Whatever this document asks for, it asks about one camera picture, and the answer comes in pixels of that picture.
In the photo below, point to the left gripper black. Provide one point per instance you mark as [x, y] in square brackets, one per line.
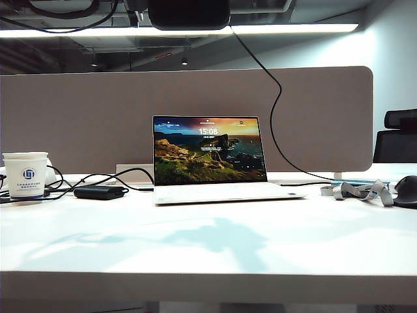
[137, 9]

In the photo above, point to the black smartphone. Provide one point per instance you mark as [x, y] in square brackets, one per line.
[189, 14]

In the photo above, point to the black ceiling spotlight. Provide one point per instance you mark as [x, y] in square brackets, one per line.
[184, 60]

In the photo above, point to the white ceiling light strip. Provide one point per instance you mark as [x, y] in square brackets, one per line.
[293, 28]

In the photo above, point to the white open laptop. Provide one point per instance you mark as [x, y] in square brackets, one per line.
[208, 153]

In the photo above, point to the black power adapter brick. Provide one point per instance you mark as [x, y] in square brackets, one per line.
[94, 192]

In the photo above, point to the white paper cup blue logo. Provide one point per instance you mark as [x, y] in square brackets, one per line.
[27, 186]

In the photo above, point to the white partition support foot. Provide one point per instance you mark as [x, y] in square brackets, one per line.
[337, 176]

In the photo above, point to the teal flat card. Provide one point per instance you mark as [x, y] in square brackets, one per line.
[365, 182]

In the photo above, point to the black office chair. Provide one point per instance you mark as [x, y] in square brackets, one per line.
[395, 143]

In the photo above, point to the black computer mouse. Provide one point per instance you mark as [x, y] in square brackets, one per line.
[407, 192]

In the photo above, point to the silver partition bracket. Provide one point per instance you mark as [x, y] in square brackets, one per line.
[127, 175]

